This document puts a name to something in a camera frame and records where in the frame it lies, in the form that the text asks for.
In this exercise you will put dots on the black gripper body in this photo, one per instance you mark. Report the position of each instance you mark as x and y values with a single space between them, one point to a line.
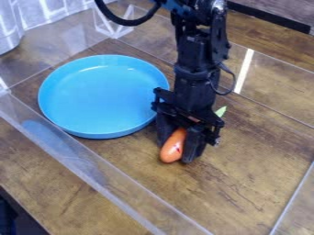
194 91

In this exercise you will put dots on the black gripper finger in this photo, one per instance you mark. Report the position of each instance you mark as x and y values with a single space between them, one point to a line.
166 127
200 136

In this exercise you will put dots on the orange toy carrot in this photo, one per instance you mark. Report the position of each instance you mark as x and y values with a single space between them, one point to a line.
172 150

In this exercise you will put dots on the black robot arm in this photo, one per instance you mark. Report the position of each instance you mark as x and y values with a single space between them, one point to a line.
202 44

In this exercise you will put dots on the blue round tray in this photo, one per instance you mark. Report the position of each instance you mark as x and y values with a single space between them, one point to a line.
98 96

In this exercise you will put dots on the white grey curtain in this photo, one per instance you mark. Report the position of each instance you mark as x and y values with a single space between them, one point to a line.
22 15

